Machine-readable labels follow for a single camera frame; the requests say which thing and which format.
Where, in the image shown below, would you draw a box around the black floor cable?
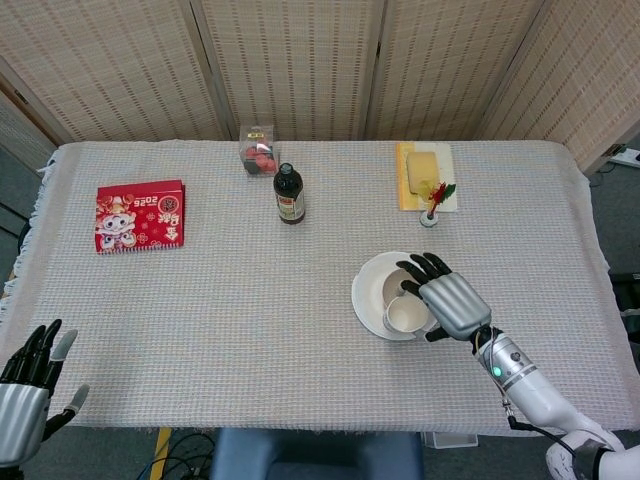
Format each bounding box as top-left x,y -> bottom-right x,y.
162,432 -> 217,480

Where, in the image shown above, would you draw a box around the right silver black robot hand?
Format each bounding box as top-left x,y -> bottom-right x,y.
395,252 -> 492,345

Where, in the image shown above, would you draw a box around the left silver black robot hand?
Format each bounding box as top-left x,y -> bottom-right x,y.
0,318 -> 92,464

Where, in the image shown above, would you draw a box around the red spiral desk calendar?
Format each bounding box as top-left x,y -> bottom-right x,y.
93,179 -> 187,256

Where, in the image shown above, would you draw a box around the beige plastic bowl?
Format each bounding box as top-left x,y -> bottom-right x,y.
381,268 -> 427,307

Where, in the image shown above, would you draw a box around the white power strip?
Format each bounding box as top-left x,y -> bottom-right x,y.
606,143 -> 640,169

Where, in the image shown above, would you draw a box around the clear plastic box red pieces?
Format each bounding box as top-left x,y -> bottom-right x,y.
238,124 -> 280,177

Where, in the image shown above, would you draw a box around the colourful feather shuttlecock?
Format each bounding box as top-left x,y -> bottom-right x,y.
418,181 -> 457,230

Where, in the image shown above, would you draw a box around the white paper plate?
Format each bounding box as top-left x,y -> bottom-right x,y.
351,251 -> 442,343

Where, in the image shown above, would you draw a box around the brown drink bottle black cap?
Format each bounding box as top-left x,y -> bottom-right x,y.
272,162 -> 306,226

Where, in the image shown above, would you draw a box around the beige woven folding screen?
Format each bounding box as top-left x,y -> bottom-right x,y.
0,0 -> 640,176

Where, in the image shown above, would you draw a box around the white paper cup blue logo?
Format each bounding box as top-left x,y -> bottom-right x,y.
383,295 -> 433,335

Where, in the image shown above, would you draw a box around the light grey waffle tablecloth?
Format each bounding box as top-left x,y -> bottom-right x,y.
0,139 -> 626,434

